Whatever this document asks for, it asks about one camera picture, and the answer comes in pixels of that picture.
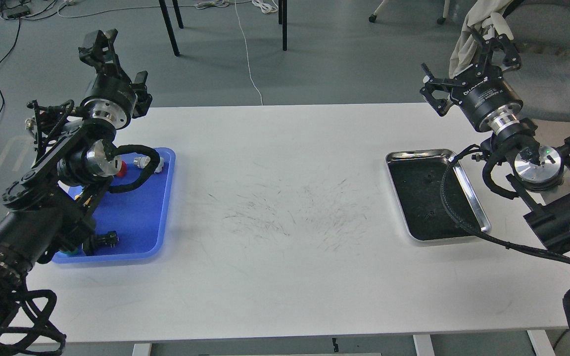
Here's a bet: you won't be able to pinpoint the beige jacket on chair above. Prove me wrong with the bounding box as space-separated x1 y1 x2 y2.
449 0 514 89

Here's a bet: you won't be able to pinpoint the black industrial switch part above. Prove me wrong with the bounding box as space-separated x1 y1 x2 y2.
82 231 119 256

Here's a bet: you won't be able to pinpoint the steel tray with black mat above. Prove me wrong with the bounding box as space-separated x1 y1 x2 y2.
386 148 491 243

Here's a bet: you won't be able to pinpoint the green push button switch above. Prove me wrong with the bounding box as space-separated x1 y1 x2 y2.
59 247 80 257

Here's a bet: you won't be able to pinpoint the grey green connector part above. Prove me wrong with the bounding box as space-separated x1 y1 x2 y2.
134 154 165 175

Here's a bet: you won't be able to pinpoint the grey office chair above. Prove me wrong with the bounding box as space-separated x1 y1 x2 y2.
447 0 570 123

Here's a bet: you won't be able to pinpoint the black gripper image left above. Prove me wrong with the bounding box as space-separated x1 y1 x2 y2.
78 29 152 130

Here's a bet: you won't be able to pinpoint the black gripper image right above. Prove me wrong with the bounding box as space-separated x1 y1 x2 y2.
420 20 524 133

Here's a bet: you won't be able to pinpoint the blue plastic tray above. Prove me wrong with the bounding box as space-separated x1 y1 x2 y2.
52 148 176 264

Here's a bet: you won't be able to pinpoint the black table legs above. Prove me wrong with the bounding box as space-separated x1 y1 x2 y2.
158 0 288 57

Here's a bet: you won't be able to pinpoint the white cable on floor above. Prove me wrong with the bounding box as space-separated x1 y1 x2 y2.
57 0 280 106

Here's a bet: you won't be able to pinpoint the red push button switch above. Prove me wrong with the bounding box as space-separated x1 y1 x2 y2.
115 161 128 178

